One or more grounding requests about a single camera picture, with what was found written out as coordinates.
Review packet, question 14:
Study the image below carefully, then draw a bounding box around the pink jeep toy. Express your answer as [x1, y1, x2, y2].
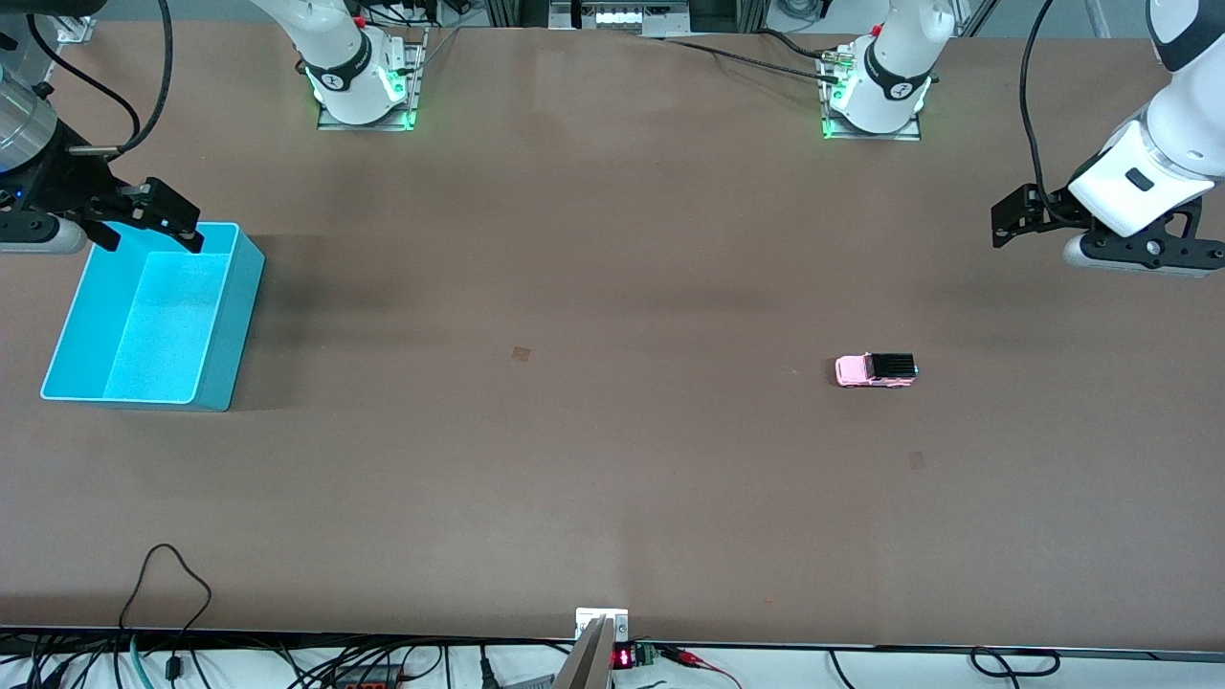
[835, 352, 919, 389]

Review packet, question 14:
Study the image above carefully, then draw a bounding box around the long black table cable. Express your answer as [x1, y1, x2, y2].
[660, 36, 843, 83]

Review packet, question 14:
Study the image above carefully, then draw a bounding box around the thin black looped cable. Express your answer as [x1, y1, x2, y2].
[117, 544, 213, 661]

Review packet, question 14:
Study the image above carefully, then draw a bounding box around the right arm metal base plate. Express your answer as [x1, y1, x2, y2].
[316, 29, 428, 132]

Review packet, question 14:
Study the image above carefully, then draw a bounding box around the grey table edge camera mount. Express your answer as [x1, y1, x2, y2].
[553, 608, 630, 689]

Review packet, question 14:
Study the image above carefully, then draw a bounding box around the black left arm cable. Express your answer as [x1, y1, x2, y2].
[1018, 0, 1087, 229]

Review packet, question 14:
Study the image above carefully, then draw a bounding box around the white lit control box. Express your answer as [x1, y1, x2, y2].
[550, 0, 690, 34]

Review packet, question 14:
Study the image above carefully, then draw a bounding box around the turquoise plastic bin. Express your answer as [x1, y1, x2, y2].
[40, 222, 266, 412]

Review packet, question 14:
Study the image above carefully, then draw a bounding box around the black coiled cable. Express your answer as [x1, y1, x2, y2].
[969, 647, 1060, 678]

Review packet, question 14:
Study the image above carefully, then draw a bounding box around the short black table cable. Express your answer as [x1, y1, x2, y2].
[759, 29, 835, 60]

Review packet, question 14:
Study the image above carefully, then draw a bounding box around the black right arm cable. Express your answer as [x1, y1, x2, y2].
[27, 0, 175, 156]

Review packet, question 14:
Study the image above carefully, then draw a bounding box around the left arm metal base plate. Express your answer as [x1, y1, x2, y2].
[818, 48, 924, 143]

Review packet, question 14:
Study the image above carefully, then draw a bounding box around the red clip wire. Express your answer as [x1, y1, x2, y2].
[660, 646, 743, 689]

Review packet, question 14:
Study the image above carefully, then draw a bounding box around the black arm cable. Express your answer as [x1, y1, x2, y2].
[1018, 0, 1087, 229]
[27, 0, 175, 156]

